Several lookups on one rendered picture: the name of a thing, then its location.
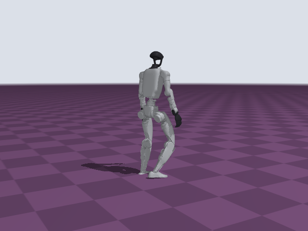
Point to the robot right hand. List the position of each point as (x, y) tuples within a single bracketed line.
[(177, 118)]

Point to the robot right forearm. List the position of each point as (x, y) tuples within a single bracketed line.
[(172, 102)]

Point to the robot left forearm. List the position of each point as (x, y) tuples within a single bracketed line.
[(142, 101)]

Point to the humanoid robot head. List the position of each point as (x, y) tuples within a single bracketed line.
[(156, 56)]

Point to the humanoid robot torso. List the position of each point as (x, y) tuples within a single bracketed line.
[(151, 87)]

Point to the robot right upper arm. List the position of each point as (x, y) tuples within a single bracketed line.
[(166, 79)]

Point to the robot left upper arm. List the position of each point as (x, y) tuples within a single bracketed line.
[(140, 83)]

